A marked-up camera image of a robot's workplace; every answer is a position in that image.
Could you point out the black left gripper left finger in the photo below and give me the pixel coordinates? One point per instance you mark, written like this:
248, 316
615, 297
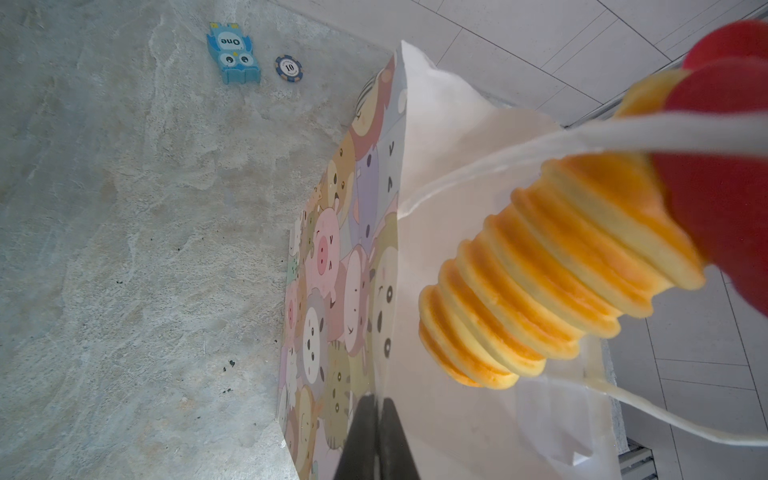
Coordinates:
358, 458

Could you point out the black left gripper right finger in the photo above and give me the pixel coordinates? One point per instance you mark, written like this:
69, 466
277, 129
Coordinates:
396, 461

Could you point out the ridged yellow fake bread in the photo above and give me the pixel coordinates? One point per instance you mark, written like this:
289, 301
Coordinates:
590, 241

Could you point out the cartoon animal paper bag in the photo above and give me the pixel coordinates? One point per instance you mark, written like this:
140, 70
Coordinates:
426, 160

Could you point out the red kitchen tongs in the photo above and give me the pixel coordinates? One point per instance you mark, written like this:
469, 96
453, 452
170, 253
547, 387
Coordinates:
721, 201

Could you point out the blue poker chip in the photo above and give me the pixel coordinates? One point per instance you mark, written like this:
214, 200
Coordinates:
288, 68

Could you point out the blue owl toy block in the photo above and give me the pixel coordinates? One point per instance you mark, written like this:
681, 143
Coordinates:
232, 51

